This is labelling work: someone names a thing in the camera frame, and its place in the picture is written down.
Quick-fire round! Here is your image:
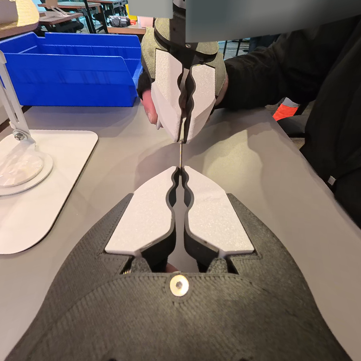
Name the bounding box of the orange safety vest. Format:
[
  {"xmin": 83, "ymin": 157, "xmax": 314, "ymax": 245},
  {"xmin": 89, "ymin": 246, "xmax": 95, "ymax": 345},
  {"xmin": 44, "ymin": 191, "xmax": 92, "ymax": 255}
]
[{"xmin": 272, "ymin": 97, "xmax": 300, "ymax": 121}]

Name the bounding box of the person's torso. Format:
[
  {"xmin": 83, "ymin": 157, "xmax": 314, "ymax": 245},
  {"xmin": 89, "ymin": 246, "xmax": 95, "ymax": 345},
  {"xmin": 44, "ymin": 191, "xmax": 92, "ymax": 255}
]
[{"xmin": 299, "ymin": 17, "xmax": 361, "ymax": 229}]

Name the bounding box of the blue plastic bin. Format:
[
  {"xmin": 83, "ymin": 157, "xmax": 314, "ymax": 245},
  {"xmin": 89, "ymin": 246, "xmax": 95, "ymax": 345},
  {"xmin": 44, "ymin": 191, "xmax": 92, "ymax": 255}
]
[{"xmin": 0, "ymin": 32, "xmax": 143, "ymax": 108}]

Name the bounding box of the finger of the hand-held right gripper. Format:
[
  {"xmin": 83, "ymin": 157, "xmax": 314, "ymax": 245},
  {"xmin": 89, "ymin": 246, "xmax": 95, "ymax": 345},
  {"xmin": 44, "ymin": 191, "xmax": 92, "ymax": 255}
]
[
  {"xmin": 151, "ymin": 49, "xmax": 189, "ymax": 141},
  {"xmin": 184, "ymin": 64, "xmax": 225, "ymax": 144}
]

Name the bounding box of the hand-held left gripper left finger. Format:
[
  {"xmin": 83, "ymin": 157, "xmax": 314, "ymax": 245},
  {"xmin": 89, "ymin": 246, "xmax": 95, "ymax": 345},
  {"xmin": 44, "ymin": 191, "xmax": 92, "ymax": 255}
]
[{"xmin": 104, "ymin": 166, "xmax": 179, "ymax": 264}]

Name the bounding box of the wooden background table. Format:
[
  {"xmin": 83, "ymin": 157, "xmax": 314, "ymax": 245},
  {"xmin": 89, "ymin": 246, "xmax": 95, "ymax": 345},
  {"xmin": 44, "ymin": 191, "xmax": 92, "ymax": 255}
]
[{"xmin": 38, "ymin": 1, "xmax": 102, "ymax": 34}]

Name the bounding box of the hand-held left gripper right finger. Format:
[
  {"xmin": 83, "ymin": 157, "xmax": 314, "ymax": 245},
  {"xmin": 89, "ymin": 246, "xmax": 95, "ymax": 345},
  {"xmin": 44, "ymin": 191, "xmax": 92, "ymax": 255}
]
[{"xmin": 180, "ymin": 165, "xmax": 255, "ymax": 267}]

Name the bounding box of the white desk stand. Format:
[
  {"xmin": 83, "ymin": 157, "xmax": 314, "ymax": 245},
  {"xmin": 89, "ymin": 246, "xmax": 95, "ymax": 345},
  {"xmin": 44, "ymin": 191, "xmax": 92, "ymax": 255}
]
[{"xmin": 0, "ymin": 52, "xmax": 99, "ymax": 255}]

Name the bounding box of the black electronic device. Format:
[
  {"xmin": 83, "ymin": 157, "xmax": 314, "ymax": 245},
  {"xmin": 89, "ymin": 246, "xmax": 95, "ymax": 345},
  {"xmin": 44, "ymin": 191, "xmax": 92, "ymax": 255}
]
[{"xmin": 108, "ymin": 15, "xmax": 132, "ymax": 28}]

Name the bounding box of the person's right hand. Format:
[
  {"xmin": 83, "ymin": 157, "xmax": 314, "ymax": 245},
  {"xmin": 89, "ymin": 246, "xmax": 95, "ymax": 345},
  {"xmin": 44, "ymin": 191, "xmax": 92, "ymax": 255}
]
[{"xmin": 137, "ymin": 72, "xmax": 229, "ymax": 131}]

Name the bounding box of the grey desk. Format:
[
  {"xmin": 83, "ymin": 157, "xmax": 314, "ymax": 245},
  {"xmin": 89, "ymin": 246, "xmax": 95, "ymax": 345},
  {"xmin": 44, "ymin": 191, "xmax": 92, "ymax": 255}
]
[{"xmin": 0, "ymin": 106, "xmax": 361, "ymax": 361}]

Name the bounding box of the person's right forearm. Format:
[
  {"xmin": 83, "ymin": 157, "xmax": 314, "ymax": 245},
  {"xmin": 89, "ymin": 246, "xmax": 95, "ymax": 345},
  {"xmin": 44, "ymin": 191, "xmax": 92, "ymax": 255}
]
[{"xmin": 224, "ymin": 34, "xmax": 353, "ymax": 110}]

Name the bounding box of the white tan-edged board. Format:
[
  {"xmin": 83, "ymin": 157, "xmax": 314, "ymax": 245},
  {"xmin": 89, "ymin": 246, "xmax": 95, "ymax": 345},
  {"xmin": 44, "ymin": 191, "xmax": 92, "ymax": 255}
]
[{"xmin": 0, "ymin": 0, "xmax": 40, "ymax": 38}]

